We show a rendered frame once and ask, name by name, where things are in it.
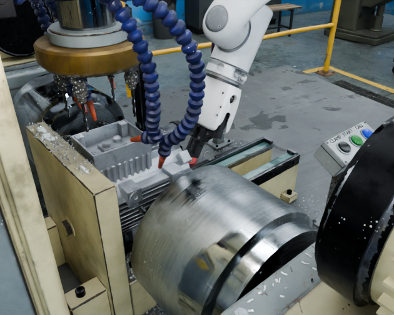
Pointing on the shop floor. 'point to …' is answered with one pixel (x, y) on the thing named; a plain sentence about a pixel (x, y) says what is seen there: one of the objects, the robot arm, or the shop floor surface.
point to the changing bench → (281, 12)
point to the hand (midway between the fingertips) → (194, 147)
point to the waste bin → (161, 32)
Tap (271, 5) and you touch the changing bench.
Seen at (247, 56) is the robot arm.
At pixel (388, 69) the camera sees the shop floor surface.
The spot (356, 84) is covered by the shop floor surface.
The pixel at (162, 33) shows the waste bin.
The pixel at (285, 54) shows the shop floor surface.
